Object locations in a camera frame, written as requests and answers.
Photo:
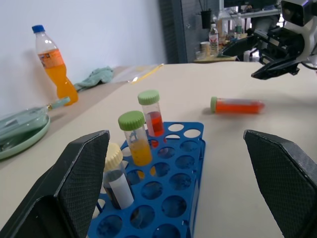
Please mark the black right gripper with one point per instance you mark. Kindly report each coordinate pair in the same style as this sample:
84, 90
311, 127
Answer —
282, 47

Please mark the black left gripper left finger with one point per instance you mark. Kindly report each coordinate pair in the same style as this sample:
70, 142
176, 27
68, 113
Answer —
62, 188

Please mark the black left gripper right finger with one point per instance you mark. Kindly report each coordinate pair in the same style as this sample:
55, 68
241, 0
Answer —
284, 183

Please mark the green-capped tube with orange-red liquid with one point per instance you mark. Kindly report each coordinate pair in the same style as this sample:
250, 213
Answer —
235, 105

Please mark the cream-capped tube with dark liquid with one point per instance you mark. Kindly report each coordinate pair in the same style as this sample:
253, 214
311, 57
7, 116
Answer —
116, 181

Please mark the green-capped tube with orange liquid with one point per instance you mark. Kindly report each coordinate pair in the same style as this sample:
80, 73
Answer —
137, 141

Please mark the blue plastic test tube rack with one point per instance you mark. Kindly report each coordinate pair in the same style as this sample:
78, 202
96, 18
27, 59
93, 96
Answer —
163, 183

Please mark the green-capped tube with red liquid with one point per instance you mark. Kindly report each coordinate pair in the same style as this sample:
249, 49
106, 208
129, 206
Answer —
152, 114

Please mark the wooden background desk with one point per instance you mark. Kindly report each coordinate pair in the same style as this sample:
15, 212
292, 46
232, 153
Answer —
213, 59

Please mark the clear water bottle red label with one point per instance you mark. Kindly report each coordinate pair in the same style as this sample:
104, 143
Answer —
213, 39

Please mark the paper cup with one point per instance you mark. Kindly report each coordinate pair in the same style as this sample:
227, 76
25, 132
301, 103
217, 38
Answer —
205, 48

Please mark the black hanging pen holder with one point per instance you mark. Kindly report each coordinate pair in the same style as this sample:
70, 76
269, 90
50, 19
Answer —
206, 18

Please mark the light green plate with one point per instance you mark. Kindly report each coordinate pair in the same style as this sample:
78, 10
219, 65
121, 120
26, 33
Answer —
22, 134

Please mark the light green cloth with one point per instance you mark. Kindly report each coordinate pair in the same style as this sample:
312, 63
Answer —
95, 78

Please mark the clear plastic zip bag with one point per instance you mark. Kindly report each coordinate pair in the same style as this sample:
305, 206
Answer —
137, 73

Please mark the orange soda bottle blue cap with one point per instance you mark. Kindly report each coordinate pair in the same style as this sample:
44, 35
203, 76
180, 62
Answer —
55, 67

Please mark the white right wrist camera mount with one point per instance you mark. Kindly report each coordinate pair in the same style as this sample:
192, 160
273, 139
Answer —
301, 22

